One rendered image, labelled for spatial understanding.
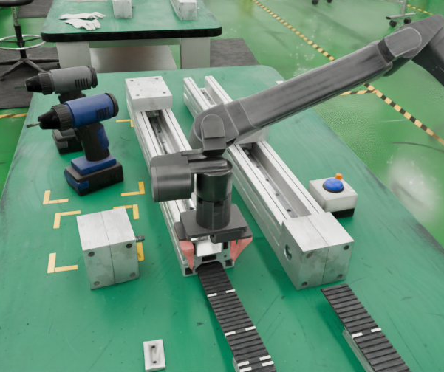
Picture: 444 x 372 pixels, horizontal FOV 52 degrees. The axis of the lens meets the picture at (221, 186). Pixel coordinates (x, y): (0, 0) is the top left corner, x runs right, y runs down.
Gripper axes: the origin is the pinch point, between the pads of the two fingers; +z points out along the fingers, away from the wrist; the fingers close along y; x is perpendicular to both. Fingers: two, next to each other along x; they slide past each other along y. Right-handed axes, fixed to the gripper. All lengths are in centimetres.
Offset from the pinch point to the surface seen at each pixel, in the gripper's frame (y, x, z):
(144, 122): 4, -52, -3
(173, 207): 4.2, -13.0, -3.0
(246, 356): 0.2, 19.3, 1.9
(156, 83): -3, -70, -7
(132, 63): -21, -297, 61
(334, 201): -30.4, -10.8, 0.1
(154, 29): -20, -177, 5
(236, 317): -0.9, 11.3, 2.9
